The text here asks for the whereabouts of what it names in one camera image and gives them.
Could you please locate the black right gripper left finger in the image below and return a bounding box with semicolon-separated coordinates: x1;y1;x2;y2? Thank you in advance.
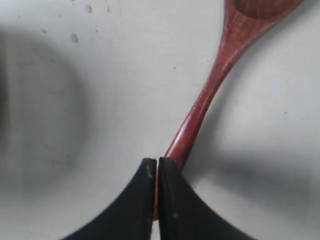
66;158;157;240

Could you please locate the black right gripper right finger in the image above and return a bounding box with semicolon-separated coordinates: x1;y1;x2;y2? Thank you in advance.
158;157;254;240

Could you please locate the dark wooden spoon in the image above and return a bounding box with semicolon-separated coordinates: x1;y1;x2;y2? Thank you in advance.
153;0;307;221

